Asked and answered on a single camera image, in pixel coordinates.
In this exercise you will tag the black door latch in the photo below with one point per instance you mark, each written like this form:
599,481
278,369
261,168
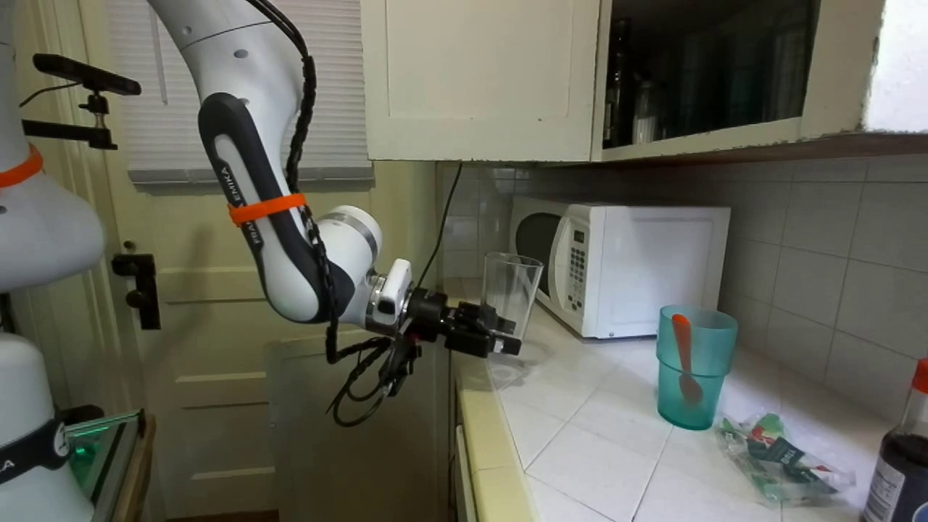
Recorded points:
143,292

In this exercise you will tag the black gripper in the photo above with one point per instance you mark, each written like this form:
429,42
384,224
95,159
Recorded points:
467,329

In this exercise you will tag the clear glass cup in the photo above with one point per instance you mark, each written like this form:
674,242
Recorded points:
507,288

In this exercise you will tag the orange plastic spoon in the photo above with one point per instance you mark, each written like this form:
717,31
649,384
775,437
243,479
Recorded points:
687,384

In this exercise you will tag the upper wall cabinet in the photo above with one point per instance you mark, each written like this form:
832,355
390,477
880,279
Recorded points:
609,79

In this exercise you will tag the cream panel door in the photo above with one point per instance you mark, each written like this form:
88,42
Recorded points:
200,371

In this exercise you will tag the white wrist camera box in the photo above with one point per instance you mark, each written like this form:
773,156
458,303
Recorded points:
391,292

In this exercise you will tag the dark sauce bottle red cap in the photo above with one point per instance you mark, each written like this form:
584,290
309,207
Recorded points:
900,481

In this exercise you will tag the white microwave oven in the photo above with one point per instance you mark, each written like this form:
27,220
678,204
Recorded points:
612,266

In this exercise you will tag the teal plastic cup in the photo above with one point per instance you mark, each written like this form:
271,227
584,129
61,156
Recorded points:
715,340

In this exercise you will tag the clear plastic snack bag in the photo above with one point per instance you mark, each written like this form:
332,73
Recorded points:
777,471

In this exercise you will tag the white window blind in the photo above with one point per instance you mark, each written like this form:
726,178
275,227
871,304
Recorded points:
159,126

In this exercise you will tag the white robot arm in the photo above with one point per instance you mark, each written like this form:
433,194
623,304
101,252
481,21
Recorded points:
256,84

